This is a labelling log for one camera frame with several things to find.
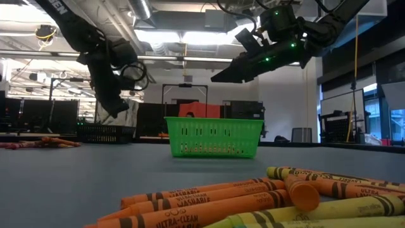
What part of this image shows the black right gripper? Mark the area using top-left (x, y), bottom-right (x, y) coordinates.
top-left (210, 37), bottom-right (310, 84)

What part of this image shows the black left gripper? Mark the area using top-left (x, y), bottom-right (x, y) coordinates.
top-left (77, 43), bottom-right (131, 119)

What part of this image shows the green plastic basket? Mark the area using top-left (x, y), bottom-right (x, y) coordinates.
top-left (164, 116), bottom-right (265, 159)

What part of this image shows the white patterned cloth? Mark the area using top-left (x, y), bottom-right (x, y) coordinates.
top-left (96, 98), bottom-right (140, 128)

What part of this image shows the black plastic crate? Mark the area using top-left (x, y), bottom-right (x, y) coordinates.
top-left (77, 123), bottom-right (136, 145)

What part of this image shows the long ceiling light strip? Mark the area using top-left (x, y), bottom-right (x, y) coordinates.
top-left (0, 49), bottom-right (300, 67)

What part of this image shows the black cabinet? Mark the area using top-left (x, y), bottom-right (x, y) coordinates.
top-left (230, 100), bottom-right (265, 121)

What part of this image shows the orange red fabric cover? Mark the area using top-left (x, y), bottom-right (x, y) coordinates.
top-left (178, 101), bottom-right (221, 118)

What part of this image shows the grey ceiling box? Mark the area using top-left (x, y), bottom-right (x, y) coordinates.
top-left (204, 8), bottom-right (227, 30)

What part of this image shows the orange crayon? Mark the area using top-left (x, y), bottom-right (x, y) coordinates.
top-left (120, 177), bottom-right (277, 210)
top-left (283, 173), bottom-right (321, 212)
top-left (40, 136), bottom-right (82, 148)
top-left (82, 189), bottom-right (294, 228)
top-left (97, 179), bottom-right (286, 222)
top-left (311, 179), bottom-right (405, 201)

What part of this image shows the grey waste bin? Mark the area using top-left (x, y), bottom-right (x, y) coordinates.
top-left (290, 127), bottom-right (313, 144)

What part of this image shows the yellow crayon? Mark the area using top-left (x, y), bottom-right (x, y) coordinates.
top-left (266, 166), bottom-right (405, 193)
top-left (204, 194), bottom-right (405, 228)
top-left (234, 216), bottom-right (405, 228)

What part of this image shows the glass board panel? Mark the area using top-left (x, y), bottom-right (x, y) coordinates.
top-left (320, 88), bottom-right (366, 144)

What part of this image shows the black light stand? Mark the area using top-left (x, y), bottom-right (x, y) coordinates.
top-left (349, 80), bottom-right (360, 145)

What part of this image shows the white plastic bag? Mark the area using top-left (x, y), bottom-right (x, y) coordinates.
top-left (363, 132), bottom-right (383, 147)

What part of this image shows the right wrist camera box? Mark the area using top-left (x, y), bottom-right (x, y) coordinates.
top-left (234, 27), bottom-right (264, 55)

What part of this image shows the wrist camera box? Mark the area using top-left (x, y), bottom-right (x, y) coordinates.
top-left (234, 27), bottom-right (264, 55)
top-left (109, 39), bottom-right (139, 69)

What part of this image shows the black metal frame stand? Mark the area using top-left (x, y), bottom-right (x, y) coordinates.
top-left (48, 77), bottom-right (101, 125)
top-left (161, 83), bottom-right (209, 140)

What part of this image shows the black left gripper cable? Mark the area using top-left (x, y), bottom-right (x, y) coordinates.
top-left (119, 60), bottom-right (150, 92)

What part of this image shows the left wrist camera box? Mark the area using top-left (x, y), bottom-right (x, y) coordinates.
top-left (109, 39), bottom-right (139, 69)

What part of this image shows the yellow cable reel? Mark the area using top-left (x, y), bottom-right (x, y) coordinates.
top-left (34, 23), bottom-right (58, 42)

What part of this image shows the black wire rack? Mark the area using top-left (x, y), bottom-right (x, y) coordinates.
top-left (318, 110), bottom-right (352, 144)

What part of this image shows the yellow hanging cable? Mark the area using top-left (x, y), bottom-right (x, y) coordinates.
top-left (346, 15), bottom-right (360, 143)

